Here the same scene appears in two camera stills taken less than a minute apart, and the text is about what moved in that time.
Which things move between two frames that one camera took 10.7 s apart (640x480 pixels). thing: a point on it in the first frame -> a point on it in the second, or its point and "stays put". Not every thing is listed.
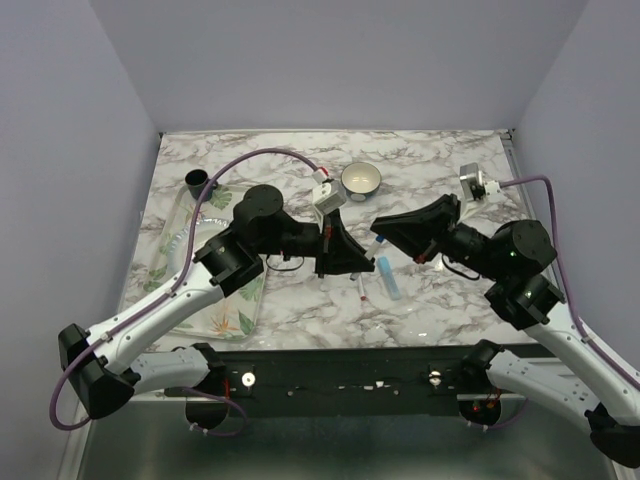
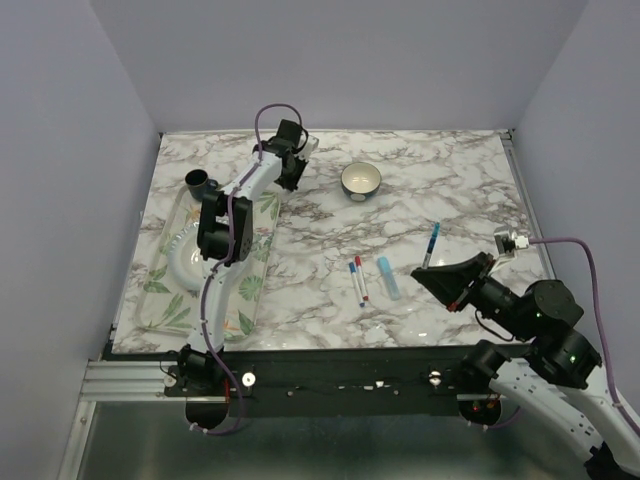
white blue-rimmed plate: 203,230 stays put
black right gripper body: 440,245 -> 491,264
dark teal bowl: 360,179 stays put
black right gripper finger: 421,227 -> 457,277
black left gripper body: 326,232 -> 290,179
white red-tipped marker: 361,287 stays put
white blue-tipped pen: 370,253 -> 360,300
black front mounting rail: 343,380 stays put
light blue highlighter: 390,277 stays put
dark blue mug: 196,180 stays put
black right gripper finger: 416,240 -> 449,287
